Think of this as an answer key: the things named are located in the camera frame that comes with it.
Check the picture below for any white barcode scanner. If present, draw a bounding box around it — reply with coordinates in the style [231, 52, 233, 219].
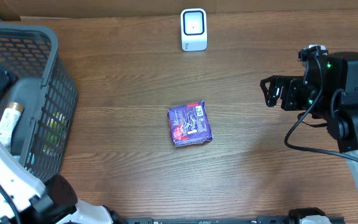
[180, 8, 208, 52]

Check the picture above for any purple square packet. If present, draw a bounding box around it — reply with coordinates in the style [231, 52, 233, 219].
[167, 100, 213, 147]

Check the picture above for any grey plastic mesh basket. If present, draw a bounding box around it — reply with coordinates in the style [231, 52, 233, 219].
[0, 23, 78, 181]

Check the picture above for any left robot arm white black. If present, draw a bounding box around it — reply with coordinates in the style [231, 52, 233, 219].
[0, 142, 124, 223]

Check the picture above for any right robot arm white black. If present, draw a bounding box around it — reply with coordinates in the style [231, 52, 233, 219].
[260, 45, 358, 191]

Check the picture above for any white tube gold cap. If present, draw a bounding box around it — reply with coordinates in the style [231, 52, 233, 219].
[0, 101, 24, 152]

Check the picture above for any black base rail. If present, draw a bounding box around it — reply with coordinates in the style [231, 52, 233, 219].
[112, 207, 346, 224]

